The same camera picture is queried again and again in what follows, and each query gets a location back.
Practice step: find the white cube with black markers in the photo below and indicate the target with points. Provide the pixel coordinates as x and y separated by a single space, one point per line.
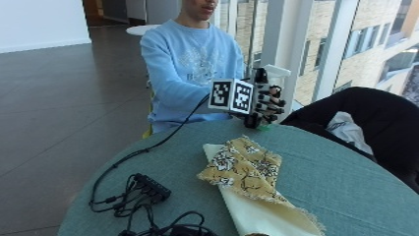
231 95

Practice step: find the yellow floral patterned cloth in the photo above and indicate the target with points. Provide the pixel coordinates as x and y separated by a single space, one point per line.
244 167

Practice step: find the person in light blue sweatshirt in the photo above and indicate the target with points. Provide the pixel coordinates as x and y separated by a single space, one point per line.
188 55

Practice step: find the black armchair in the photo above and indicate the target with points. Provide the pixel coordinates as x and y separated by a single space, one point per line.
376 124

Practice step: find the yellow chair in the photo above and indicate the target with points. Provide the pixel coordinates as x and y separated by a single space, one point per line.
148 131

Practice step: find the cream plain cloth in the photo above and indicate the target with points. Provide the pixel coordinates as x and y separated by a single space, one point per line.
263 216

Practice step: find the black usb hub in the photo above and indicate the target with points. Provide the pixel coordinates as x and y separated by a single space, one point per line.
152 187

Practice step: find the white round table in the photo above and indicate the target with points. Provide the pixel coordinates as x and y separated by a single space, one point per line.
140 29

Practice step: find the black power adapter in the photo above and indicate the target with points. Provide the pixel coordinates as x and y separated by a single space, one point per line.
192 231

